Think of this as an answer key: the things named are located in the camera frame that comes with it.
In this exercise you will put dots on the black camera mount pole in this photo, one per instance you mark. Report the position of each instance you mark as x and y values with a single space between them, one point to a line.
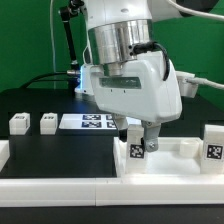
66 13

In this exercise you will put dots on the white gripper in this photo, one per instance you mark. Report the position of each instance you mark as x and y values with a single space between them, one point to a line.
141 93

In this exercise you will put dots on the white front fence bar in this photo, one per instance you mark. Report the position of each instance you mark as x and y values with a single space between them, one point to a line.
112 191

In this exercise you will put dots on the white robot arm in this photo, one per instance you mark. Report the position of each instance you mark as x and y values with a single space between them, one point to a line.
120 30

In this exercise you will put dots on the white left fence piece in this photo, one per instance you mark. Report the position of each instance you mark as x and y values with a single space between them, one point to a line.
4 152

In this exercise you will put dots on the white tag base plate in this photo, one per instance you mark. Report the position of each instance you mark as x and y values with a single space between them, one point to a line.
87 121

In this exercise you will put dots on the white square tabletop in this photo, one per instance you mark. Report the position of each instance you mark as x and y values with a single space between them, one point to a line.
175 156

